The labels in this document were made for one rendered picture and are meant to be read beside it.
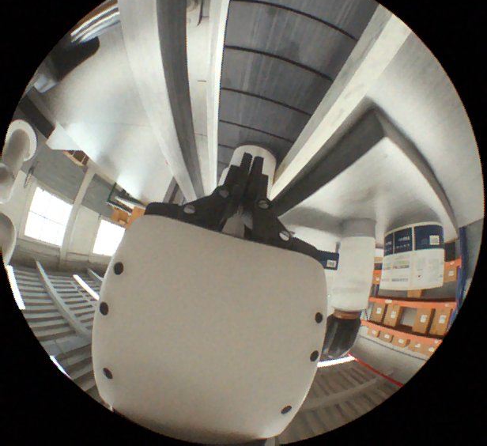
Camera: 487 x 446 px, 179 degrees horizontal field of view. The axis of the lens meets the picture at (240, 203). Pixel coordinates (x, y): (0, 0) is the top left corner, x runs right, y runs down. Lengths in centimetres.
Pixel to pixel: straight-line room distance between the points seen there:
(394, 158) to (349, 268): 22
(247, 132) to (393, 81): 17
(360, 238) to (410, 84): 27
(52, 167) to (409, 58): 577
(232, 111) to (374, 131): 14
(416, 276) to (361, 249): 17
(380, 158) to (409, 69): 11
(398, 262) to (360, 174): 27
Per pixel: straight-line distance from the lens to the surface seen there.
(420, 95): 23
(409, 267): 42
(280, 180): 16
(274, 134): 16
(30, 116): 79
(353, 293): 34
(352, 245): 34
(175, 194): 39
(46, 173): 562
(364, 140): 19
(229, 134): 17
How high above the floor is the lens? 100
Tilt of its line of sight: 20 degrees down
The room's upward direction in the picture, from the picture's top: 165 degrees counter-clockwise
